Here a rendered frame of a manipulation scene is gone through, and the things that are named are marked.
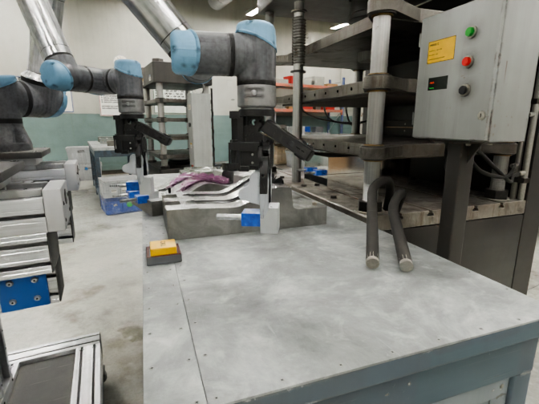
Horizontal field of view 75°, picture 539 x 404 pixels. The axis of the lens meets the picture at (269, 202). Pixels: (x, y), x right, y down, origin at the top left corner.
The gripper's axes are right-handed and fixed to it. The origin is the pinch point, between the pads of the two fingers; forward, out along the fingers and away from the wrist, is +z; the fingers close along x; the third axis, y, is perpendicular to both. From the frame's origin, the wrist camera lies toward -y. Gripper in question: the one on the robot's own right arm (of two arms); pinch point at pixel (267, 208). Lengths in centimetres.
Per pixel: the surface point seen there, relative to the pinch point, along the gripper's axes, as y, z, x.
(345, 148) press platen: -26, -6, -91
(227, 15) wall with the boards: 178, -264, -818
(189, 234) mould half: 24.6, 13.7, -22.8
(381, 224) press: -37, 20, -60
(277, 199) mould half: 0.2, 5.3, -34.2
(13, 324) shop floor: 156, 95, -94
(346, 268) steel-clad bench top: -17.7, 15.0, -6.1
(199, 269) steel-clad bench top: 15.7, 15.1, -2.0
